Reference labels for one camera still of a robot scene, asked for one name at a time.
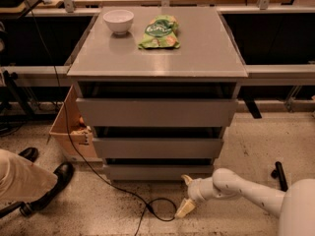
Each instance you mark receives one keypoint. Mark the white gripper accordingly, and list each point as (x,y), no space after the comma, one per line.
(196,191)

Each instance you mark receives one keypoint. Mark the grey bottom drawer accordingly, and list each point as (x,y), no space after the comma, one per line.
(154,172)

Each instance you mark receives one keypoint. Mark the grey drawer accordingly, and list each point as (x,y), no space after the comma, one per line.
(118,112)
(154,172)
(157,148)

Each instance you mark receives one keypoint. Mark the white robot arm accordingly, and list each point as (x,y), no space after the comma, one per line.
(294,208)

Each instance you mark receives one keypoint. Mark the grey middle drawer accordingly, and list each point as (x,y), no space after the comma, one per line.
(157,148)

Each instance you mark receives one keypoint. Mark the grey drawer cabinet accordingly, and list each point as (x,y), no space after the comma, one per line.
(157,89)

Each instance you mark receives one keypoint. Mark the grey top drawer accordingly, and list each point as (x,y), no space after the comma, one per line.
(118,112)

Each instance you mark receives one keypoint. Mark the black stand base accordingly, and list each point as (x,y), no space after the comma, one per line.
(278,173)

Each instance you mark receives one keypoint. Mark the cardboard box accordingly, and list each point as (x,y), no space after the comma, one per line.
(69,131)

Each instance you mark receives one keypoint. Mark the black chair base leg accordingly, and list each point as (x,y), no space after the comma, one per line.
(24,209)

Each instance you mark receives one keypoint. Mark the black shoe far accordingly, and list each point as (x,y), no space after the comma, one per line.
(30,153)

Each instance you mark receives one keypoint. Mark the green snack bag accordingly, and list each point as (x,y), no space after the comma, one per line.
(160,33)

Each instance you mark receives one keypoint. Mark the beige trouser leg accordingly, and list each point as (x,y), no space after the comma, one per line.
(21,180)

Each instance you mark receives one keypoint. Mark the white ceramic bowl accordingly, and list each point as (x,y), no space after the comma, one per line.
(119,21)

